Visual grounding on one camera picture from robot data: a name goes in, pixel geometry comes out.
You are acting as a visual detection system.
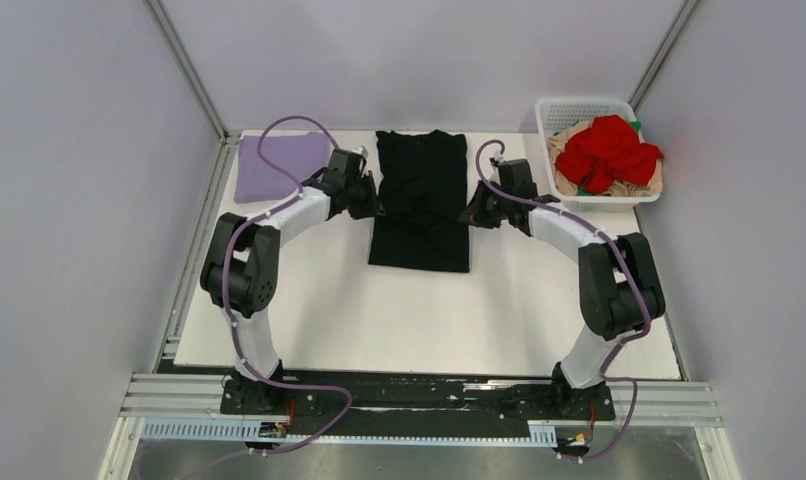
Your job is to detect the left aluminium corner post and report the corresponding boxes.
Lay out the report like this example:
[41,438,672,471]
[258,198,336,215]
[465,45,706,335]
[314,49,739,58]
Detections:
[143,0,229,144]

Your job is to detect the aluminium corner post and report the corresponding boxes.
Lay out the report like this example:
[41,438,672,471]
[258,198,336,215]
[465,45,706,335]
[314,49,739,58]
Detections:
[143,0,229,144]
[628,0,703,112]

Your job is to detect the aluminium frame rail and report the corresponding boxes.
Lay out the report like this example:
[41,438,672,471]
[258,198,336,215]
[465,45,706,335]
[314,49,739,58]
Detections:
[120,374,223,418]

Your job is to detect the right aluminium corner post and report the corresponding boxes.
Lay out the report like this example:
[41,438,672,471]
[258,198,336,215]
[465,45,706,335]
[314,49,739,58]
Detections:
[628,0,703,112]

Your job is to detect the slotted cable duct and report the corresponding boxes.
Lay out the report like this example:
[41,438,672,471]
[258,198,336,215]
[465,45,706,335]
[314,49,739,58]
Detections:
[141,417,558,448]

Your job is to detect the black t shirt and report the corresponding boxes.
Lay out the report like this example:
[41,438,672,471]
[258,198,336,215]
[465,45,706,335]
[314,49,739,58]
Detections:
[368,130,470,273]

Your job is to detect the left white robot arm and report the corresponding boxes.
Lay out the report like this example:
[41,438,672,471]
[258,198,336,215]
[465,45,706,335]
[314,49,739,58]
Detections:
[200,148,384,413]

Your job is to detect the red t shirt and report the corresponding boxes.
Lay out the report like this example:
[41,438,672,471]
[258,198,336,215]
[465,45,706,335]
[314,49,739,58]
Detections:
[554,115,665,196]

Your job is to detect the folded purple t shirt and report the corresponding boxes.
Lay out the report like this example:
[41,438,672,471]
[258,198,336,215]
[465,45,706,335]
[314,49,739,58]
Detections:
[233,131,331,205]

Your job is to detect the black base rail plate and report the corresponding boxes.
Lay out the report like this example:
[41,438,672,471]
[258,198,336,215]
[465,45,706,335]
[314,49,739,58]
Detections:
[220,369,616,439]

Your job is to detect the white plastic basket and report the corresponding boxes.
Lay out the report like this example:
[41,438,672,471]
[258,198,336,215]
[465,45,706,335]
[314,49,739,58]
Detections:
[534,96,664,212]

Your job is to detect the beige t shirt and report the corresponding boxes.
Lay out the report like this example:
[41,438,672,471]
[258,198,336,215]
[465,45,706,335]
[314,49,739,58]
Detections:
[546,120,663,199]

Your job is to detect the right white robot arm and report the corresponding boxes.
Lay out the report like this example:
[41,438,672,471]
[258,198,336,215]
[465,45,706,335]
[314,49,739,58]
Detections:
[460,158,666,418]

